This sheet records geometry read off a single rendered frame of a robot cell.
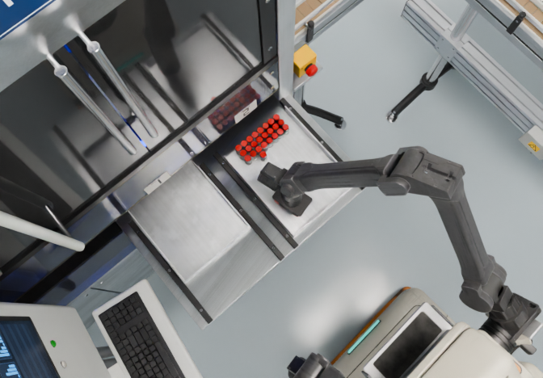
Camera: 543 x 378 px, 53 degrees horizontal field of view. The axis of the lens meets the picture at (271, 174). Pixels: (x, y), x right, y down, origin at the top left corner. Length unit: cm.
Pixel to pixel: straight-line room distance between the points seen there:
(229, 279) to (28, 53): 101
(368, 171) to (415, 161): 11
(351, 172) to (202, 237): 65
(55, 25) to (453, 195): 78
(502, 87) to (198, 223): 133
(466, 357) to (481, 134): 176
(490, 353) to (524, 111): 130
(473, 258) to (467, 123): 166
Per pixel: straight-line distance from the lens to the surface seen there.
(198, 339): 259
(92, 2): 90
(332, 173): 128
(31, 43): 89
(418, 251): 266
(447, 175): 113
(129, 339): 180
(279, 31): 142
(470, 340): 129
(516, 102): 236
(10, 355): 134
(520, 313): 144
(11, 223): 113
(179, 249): 172
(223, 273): 170
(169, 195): 176
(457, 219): 118
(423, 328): 157
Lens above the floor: 256
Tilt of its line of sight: 75 degrees down
